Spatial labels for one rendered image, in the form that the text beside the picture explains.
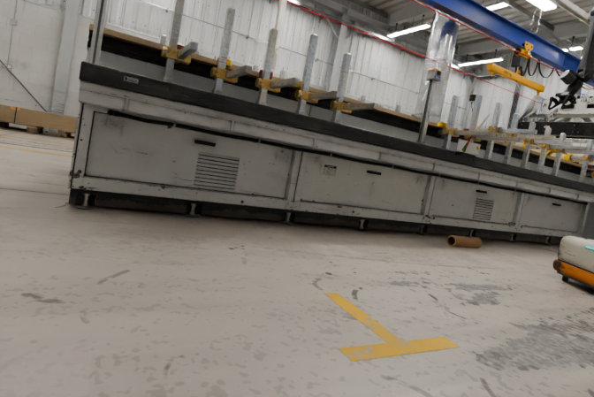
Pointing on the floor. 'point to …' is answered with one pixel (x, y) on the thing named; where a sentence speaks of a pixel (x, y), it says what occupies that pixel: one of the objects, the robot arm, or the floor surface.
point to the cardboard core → (464, 241)
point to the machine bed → (292, 170)
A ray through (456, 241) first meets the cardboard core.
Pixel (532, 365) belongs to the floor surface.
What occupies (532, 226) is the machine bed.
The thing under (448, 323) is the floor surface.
